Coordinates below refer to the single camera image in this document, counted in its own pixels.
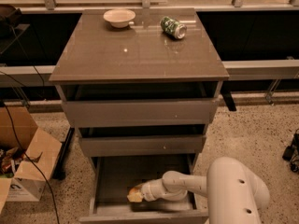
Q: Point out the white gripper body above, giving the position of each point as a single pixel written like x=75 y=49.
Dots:
x=149 y=190

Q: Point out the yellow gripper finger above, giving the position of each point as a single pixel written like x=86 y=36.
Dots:
x=135 y=197
x=136 y=188

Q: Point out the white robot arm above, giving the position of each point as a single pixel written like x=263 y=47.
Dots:
x=235 y=195

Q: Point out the grey bottom drawer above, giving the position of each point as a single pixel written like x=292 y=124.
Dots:
x=115 y=176

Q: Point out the grey drawer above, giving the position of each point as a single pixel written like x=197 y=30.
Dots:
x=142 y=140
x=115 y=176
x=129 y=113

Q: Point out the grey middle drawer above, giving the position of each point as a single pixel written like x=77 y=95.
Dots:
x=142 y=140

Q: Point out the grey top drawer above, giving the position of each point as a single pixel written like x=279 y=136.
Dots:
x=129 y=113

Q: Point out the grey drawer cabinet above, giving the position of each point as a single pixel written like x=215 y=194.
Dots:
x=139 y=62

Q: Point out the black floor bar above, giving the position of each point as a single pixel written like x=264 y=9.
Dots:
x=59 y=172

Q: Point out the brown cardboard box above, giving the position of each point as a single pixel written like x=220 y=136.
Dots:
x=28 y=156

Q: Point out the black power adapter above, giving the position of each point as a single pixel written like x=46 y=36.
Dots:
x=291 y=154

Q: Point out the green soda can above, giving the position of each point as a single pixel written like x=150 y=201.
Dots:
x=173 y=27

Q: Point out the white ceramic bowl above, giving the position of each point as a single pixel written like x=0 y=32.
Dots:
x=119 y=18

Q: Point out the dark object on shelf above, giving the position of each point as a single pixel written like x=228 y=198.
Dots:
x=9 y=17

